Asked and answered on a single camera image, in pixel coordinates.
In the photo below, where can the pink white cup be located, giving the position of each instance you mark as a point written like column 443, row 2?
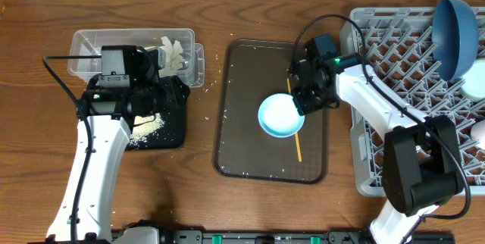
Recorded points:
column 478, row 134

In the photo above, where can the clear plastic bin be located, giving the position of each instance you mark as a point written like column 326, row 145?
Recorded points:
column 90, row 42

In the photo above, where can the grey dishwasher rack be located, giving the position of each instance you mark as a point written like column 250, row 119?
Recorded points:
column 400, row 49

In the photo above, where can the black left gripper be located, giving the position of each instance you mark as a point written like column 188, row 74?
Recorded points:
column 170, row 100

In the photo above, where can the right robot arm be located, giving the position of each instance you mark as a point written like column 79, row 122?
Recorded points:
column 420, row 170

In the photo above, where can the black plastic tray bin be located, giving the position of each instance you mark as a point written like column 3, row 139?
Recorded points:
column 110, row 113

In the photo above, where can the mint green bowl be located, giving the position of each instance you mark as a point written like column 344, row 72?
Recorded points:
column 473, row 88

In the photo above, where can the pile of white rice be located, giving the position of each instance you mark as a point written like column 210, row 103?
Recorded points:
column 145, row 128

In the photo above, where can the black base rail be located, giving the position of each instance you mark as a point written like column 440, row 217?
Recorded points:
column 149, row 232

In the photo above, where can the light blue rice bowl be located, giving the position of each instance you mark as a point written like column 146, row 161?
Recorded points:
column 279, row 117

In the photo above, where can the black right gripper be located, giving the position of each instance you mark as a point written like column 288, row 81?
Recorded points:
column 306, row 106

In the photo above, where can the dark blue plate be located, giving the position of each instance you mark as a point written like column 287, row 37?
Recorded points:
column 455, row 33

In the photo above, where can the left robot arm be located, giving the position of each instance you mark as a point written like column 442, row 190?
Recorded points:
column 85, row 212

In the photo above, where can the brown serving tray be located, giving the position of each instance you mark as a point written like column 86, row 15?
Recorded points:
column 254, row 70

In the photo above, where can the white napkin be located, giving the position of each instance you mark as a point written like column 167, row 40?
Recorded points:
column 174, row 60

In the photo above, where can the wooden chopstick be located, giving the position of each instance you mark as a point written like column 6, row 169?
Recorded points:
column 296, row 135

